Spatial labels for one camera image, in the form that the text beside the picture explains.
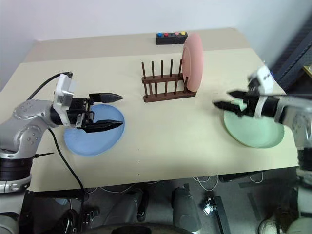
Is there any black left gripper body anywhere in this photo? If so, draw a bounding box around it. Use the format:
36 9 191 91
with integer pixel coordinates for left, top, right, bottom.
65 97 96 129

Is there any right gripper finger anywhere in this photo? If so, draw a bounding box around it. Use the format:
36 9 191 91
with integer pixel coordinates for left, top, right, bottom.
226 90 250 98
212 100 245 116

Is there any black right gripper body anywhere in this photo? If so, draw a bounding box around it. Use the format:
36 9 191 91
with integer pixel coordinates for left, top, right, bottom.
239 81 261 118

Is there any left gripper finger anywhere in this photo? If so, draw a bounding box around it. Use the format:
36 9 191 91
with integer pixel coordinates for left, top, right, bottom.
88 92 123 103
83 119 125 134

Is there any wooden dish rack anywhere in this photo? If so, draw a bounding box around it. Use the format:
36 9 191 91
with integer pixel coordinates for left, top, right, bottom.
141 58 197 103

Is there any blue plate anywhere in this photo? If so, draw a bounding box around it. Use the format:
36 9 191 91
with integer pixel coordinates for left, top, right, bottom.
63 104 126 156

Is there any green plate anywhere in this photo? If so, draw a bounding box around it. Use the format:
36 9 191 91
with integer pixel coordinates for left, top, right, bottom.
223 98 286 149

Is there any pink plate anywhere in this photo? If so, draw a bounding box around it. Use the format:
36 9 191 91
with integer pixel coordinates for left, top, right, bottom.
182 33 204 93

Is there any dark grey rounded shape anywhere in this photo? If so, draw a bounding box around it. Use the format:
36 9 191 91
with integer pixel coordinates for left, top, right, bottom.
107 188 150 223
171 186 202 232

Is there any black under-table bar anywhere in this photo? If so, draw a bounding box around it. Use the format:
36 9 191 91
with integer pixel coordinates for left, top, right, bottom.
26 189 89 200

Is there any black button box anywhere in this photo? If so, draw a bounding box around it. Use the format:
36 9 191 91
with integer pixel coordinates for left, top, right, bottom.
156 31 189 45

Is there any black floor stand bar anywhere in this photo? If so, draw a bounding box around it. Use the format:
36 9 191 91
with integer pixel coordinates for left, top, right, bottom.
214 195 232 234

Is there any white sneaker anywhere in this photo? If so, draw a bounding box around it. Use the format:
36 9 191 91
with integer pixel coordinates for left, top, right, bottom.
257 214 285 234

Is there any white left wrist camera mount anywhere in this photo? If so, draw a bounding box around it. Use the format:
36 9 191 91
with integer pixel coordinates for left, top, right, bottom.
52 73 80 125

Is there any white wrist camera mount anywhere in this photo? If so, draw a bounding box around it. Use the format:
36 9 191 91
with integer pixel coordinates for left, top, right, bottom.
52 73 80 125
248 65 274 119

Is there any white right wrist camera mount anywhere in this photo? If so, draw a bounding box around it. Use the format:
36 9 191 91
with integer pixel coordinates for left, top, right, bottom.
248 65 274 119

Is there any black metal frame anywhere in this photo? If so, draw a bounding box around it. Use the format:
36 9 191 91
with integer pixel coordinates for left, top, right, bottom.
270 16 312 91

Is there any white floor cable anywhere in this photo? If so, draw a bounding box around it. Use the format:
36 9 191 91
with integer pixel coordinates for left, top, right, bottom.
192 174 219 191

